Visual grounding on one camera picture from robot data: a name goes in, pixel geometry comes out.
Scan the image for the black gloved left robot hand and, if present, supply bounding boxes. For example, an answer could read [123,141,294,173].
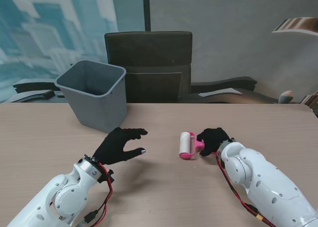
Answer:
[92,127,149,165]

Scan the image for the white lint roller refill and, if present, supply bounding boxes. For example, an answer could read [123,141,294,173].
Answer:
[179,132,191,155]

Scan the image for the pink lint roller handle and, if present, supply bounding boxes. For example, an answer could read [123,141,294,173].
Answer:
[179,131,206,160]

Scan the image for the grey plastic waste bin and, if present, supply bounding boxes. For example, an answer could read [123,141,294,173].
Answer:
[55,60,128,135]

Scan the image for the black curved panel stack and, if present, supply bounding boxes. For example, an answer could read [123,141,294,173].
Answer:
[12,78,60,94]

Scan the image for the black office chair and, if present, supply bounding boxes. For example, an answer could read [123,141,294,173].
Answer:
[104,31,193,103]

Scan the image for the white paper sheet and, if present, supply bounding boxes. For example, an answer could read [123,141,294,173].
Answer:
[198,87,243,98]

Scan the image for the grey orange round object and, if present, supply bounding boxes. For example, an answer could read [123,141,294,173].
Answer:
[278,90,295,104]

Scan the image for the wooden furniture corner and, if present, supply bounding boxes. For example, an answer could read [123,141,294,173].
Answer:
[300,94,318,105]

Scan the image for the brown white curved shelf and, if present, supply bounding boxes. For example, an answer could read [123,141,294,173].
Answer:
[271,17,318,36]

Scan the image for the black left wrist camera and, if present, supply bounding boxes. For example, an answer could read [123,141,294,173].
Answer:
[98,168,115,185]

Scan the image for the red black left arm cables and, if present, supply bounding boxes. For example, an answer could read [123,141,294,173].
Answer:
[79,162,114,227]

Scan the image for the red black arm cables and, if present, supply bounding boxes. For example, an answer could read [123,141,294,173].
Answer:
[79,162,114,227]
[215,151,276,227]

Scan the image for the black window post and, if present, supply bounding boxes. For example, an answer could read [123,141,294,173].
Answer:
[143,0,152,32]

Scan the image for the red black right arm cables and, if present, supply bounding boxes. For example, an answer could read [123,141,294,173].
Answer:
[215,151,276,227]

